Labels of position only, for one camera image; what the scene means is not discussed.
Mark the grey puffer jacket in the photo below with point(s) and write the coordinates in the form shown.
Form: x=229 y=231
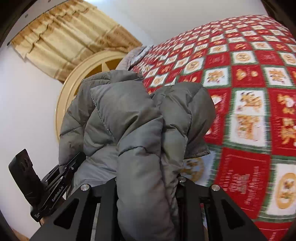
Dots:
x=141 y=140

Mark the light blue pillow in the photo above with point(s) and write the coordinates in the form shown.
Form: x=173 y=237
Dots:
x=133 y=57

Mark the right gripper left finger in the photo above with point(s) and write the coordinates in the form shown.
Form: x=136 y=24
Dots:
x=74 y=219

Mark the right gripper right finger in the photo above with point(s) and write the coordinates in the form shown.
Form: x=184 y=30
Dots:
x=208 y=213

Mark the beige patterned curtain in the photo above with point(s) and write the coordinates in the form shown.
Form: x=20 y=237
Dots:
x=63 y=37

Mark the red patchwork bedspread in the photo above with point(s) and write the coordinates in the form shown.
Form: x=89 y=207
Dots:
x=248 y=66

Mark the cream round headboard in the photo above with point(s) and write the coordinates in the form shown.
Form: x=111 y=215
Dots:
x=99 y=62

